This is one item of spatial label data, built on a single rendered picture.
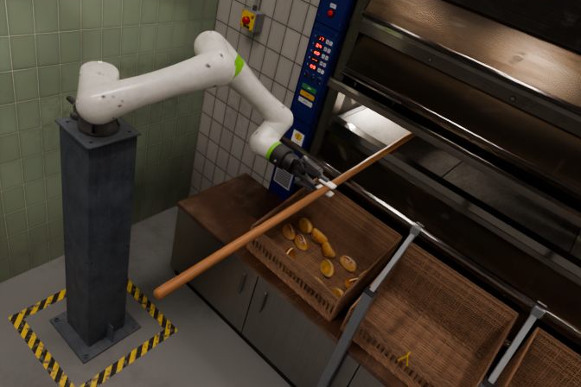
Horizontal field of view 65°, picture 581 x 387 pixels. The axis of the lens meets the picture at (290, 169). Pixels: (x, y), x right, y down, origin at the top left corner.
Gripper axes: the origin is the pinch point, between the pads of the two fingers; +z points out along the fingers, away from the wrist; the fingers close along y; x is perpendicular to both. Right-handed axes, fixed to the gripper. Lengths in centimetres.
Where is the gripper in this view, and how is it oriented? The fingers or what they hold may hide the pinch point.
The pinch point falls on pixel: (326, 187)
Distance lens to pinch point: 177.7
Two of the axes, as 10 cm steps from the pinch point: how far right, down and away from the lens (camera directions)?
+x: -6.1, 3.1, -7.3
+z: 7.5, 5.1, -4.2
